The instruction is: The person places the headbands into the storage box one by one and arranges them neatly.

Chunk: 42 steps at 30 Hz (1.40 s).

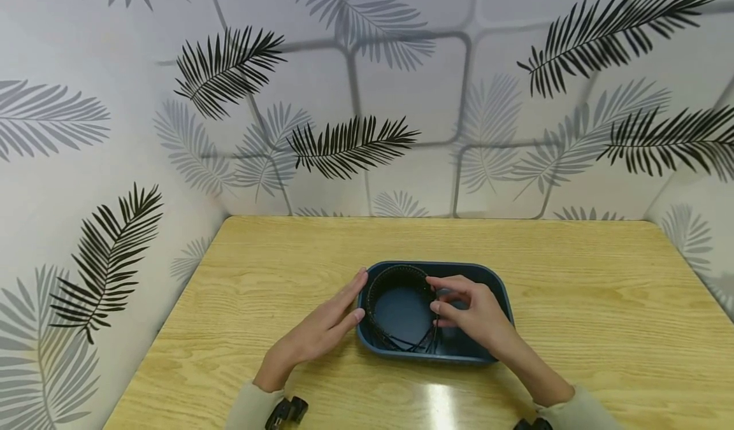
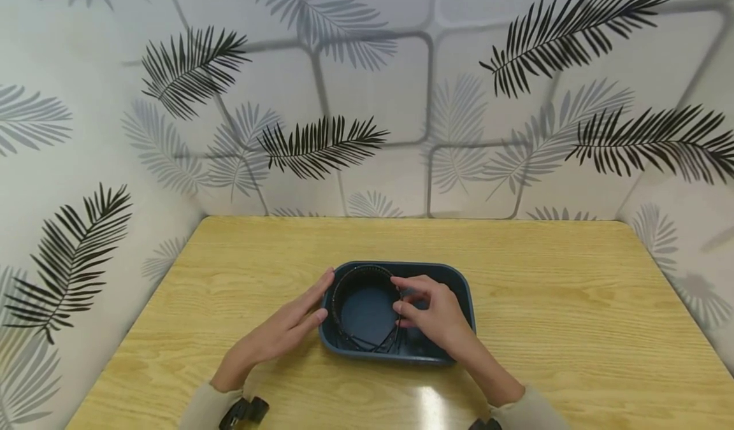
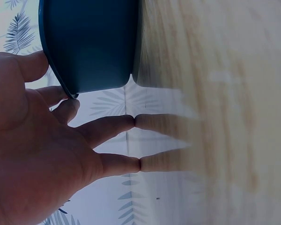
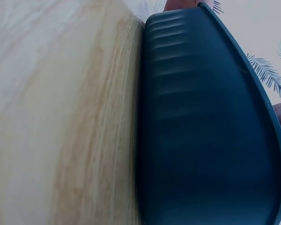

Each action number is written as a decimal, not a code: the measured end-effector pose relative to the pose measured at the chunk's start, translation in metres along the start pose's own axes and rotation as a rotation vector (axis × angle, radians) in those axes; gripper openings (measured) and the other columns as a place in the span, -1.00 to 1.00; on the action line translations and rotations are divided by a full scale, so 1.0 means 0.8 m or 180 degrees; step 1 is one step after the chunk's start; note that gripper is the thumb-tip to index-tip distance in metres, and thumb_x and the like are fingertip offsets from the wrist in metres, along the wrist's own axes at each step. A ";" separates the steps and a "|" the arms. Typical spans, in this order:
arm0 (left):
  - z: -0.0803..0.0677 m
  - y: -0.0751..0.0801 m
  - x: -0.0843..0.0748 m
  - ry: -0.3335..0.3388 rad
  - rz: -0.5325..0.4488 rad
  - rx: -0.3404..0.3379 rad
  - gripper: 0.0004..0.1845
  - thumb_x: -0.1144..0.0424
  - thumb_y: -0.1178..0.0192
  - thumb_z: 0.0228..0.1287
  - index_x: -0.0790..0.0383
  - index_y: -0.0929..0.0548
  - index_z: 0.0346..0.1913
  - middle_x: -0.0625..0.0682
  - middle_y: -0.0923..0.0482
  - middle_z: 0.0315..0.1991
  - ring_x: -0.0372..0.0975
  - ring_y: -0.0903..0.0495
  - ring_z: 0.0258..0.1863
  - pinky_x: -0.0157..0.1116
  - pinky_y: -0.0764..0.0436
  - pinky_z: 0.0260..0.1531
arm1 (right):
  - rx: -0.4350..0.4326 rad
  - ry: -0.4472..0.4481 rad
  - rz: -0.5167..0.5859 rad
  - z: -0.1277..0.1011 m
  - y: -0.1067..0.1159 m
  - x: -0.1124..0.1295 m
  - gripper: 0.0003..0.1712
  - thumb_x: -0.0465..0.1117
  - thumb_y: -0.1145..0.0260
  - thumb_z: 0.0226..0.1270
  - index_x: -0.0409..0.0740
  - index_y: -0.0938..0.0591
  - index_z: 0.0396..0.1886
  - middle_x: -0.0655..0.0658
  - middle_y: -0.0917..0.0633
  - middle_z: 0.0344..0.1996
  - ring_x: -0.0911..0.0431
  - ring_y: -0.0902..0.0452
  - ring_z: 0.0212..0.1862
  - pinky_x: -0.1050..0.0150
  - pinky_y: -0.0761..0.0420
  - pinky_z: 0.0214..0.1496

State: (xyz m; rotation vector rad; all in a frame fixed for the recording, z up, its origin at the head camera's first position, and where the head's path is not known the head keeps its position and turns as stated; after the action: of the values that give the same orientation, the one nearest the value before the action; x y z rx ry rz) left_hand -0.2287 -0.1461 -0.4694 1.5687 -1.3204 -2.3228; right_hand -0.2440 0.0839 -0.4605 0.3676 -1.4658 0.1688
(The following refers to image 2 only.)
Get person's right hand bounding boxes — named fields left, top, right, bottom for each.
left=391, top=275, right=481, bottom=361

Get person's left hand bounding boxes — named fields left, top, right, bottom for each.
left=212, top=268, right=336, bottom=391

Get black toothed headband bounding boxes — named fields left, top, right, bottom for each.
left=330, top=265, right=403, bottom=355

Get person's right forearm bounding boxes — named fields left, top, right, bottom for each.
left=457, top=340, right=574, bottom=430

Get person's left forearm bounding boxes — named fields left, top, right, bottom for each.
left=178, top=365, right=259, bottom=430

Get dark blue plastic tray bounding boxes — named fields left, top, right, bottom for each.
left=319, top=261, right=477, bottom=366

